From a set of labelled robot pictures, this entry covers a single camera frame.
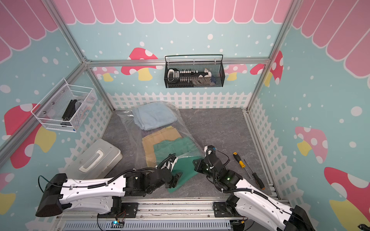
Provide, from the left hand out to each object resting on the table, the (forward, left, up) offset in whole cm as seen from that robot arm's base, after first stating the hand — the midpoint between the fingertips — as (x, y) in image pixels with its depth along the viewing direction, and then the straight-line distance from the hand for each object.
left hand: (175, 172), depth 74 cm
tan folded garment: (+30, +7, -6) cm, 31 cm away
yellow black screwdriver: (+11, -39, -11) cm, 43 cm away
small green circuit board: (-21, +29, -15) cm, 39 cm away
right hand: (+6, -8, 0) cm, 11 cm away
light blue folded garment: (+44, +21, -4) cm, 49 cm away
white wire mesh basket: (+19, +61, +21) cm, 68 cm away
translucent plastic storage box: (+5, +44, -1) cm, 44 cm away
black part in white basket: (+20, +52, +22) cm, 60 cm away
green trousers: (+11, -6, +2) cm, 13 cm away
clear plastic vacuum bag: (+35, +32, -14) cm, 49 cm away
